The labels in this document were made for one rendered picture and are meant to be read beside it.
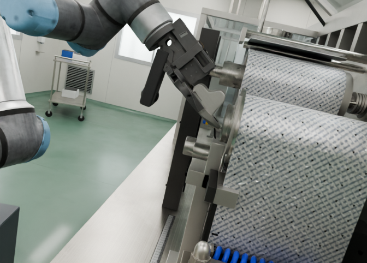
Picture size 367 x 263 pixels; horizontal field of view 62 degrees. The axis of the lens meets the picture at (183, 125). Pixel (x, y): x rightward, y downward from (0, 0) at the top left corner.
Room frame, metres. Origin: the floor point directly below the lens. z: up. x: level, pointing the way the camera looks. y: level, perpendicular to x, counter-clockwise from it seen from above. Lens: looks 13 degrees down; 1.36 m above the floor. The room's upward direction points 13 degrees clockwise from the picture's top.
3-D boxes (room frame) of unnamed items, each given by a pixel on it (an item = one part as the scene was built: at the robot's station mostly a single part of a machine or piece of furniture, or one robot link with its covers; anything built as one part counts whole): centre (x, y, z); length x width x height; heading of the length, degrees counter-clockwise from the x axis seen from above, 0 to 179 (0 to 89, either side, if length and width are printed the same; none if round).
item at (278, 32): (1.28, -0.27, 1.50); 0.14 x 0.14 x 0.06
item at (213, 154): (0.61, -0.06, 1.05); 0.06 x 0.05 x 0.31; 84
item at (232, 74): (0.82, -0.10, 1.33); 0.06 x 0.06 x 0.06; 84
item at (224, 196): (0.50, -0.10, 1.13); 0.04 x 0.02 x 0.03; 84
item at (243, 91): (0.57, -0.10, 1.25); 0.15 x 0.01 x 0.15; 174
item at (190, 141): (0.61, -0.02, 1.18); 0.04 x 0.02 x 0.04; 174
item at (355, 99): (0.79, -0.41, 1.33); 0.07 x 0.07 x 0.07; 84
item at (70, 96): (4.97, 1.97, 0.51); 0.91 x 0.58 x 1.02; 18
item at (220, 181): (0.53, -0.09, 1.13); 0.09 x 0.06 x 0.03; 174
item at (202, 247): (0.44, -0.08, 1.05); 0.04 x 0.04 x 0.04
